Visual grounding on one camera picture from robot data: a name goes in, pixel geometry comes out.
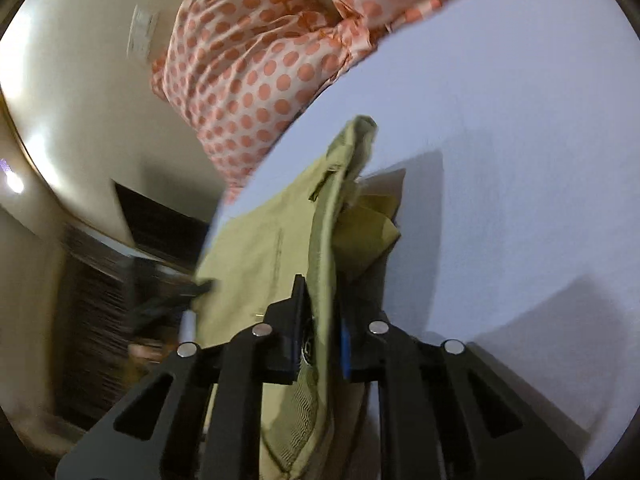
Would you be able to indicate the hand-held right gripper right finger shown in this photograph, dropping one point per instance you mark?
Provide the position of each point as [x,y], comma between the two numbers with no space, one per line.
[346,347]

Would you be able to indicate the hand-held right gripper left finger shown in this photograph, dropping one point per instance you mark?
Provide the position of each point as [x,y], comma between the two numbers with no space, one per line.
[295,330]

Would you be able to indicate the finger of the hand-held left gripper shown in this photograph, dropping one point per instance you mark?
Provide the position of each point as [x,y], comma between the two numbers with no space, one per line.
[167,302]

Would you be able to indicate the olive green pants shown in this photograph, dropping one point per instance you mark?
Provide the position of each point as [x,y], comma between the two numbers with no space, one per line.
[280,260]

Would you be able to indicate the dark wooden cabinet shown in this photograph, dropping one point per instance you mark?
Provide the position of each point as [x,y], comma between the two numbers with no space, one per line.
[125,270]

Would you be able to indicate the white bed sheet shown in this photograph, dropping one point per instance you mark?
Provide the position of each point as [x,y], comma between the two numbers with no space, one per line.
[500,185]

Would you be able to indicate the orange polka dot blanket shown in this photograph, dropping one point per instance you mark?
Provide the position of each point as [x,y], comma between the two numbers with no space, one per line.
[260,70]

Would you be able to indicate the white wall switch plate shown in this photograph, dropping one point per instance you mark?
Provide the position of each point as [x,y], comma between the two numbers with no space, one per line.
[142,30]

